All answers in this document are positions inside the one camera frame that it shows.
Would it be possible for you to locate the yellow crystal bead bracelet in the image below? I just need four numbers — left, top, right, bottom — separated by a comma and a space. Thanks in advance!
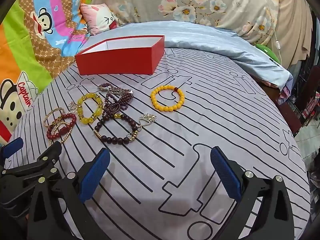
77, 93, 103, 125

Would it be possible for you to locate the dark purple bead bracelet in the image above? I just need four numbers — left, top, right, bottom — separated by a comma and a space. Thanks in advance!
103, 92, 134, 117

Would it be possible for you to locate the dark brown bead bracelet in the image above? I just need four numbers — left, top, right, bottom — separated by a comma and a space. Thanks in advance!
94, 114, 139, 144

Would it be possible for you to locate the green plush toy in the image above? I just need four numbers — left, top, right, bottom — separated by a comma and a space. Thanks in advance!
255, 44, 282, 65

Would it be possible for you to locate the orange bead bracelet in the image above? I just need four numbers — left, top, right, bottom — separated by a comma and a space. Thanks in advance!
150, 85, 185, 112

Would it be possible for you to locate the grey floral blanket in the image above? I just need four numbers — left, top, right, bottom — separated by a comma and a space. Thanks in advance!
91, 0, 279, 45

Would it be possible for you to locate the cartoon monkey printed blanket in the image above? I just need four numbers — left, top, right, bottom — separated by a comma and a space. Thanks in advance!
0, 0, 100, 140

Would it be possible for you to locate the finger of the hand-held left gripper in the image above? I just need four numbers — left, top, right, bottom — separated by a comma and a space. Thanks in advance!
0, 138, 24, 159
0, 141, 63, 183

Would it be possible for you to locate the gold bangle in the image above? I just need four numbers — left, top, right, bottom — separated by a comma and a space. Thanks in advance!
44, 107, 64, 128

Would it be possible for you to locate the red cardboard box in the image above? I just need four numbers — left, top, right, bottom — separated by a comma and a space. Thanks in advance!
75, 35, 165, 76

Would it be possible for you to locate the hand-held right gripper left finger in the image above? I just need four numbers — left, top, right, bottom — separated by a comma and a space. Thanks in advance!
26, 148, 112, 240

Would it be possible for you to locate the silver flower keychain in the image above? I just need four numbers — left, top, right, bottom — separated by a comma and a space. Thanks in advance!
126, 114, 157, 140

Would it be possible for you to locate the red bead bracelet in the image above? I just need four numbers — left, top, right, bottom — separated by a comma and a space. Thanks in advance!
47, 113, 77, 139

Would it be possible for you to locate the pink cartoon pillow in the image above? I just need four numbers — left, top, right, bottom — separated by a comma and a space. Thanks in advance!
79, 3, 120, 35

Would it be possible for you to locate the beige curtain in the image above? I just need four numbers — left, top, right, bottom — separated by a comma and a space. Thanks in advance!
271, 0, 315, 68

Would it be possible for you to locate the grey striped bedsheet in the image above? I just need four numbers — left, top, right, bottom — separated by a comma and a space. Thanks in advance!
5, 47, 312, 240

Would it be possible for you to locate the silver metal wristwatch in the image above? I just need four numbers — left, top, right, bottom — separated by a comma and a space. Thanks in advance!
98, 83, 134, 96

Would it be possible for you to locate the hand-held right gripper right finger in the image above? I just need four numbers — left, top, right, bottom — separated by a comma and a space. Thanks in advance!
210, 146, 295, 240

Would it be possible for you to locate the white cable with switch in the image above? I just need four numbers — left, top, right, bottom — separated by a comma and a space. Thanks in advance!
266, 0, 283, 65

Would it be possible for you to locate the light blue quilt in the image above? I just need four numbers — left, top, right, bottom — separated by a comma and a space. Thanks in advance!
100, 20, 293, 90

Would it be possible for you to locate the gold bead chain bracelet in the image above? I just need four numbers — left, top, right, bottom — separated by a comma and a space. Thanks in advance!
49, 121, 73, 147

